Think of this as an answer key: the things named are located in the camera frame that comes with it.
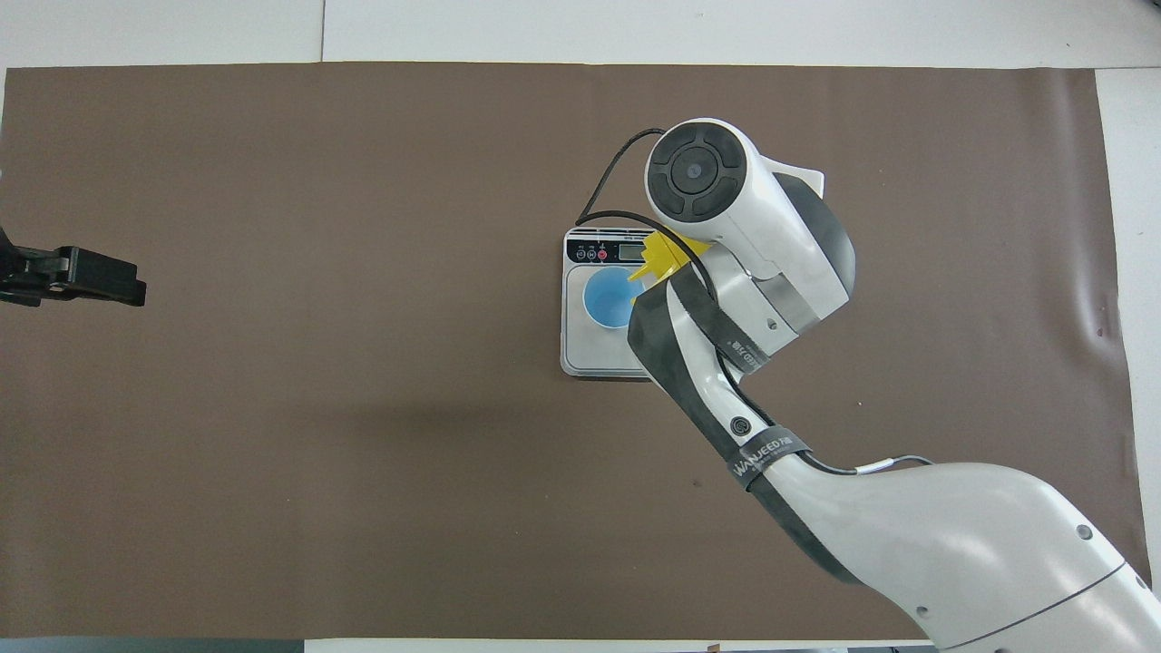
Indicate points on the silver digital kitchen scale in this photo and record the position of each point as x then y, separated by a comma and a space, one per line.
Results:
590, 349

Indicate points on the yellow squeeze bottle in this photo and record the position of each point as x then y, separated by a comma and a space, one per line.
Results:
667, 258

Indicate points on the brown table mat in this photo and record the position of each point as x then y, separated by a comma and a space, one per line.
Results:
272, 453

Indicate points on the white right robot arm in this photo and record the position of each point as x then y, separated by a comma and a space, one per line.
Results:
952, 535

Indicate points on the light blue plastic cup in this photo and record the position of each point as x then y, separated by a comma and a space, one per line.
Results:
606, 304

